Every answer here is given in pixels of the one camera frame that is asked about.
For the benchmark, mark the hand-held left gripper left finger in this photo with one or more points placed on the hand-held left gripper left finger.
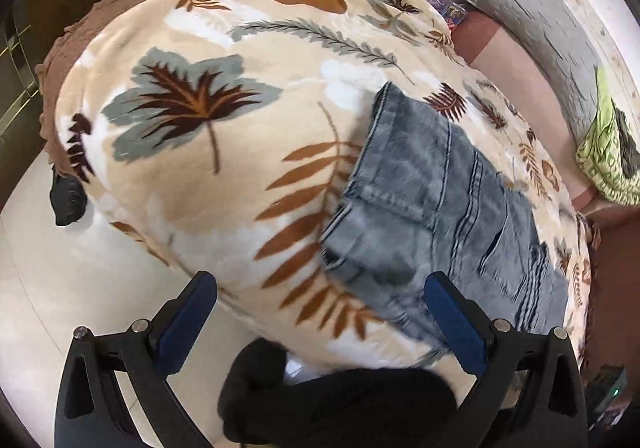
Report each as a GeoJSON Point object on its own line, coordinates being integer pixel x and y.
{"type": "Point", "coordinates": [187, 323]}

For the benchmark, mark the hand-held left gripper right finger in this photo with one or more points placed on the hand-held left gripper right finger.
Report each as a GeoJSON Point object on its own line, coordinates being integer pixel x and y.
{"type": "Point", "coordinates": [457, 323]}

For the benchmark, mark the blue denim pants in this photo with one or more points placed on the blue denim pants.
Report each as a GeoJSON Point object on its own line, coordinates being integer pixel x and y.
{"type": "Point", "coordinates": [425, 208]}

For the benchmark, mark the person's leg in black trousers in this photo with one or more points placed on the person's leg in black trousers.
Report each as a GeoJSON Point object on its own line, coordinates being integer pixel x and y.
{"type": "Point", "coordinates": [330, 403]}

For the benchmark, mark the leaf print blanket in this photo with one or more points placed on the leaf print blanket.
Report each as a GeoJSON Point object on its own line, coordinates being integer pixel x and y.
{"type": "Point", "coordinates": [210, 168]}

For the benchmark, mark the black shoe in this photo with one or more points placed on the black shoe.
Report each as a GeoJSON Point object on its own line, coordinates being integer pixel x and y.
{"type": "Point", "coordinates": [67, 200]}

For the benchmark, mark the green patterned quilt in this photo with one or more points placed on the green patterned quilt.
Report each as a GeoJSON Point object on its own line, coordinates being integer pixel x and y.
{"type": "Point", "coordinates": [597, 148]}

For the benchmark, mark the dark green cloth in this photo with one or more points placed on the dark green cloth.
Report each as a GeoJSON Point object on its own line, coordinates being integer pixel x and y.
{"type": "Point", "coordinates": [627, 143]}

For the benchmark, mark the colourful printed cloth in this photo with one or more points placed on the colourful printed cloth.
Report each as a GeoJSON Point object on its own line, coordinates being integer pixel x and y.
{"type": "Point", "coordinates": [450, 8]}

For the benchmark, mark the grey quilted pillow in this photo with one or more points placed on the grey quilted pillow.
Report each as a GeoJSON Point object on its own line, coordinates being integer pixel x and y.
{"type": "Point", "coordinates": [540, 13]}

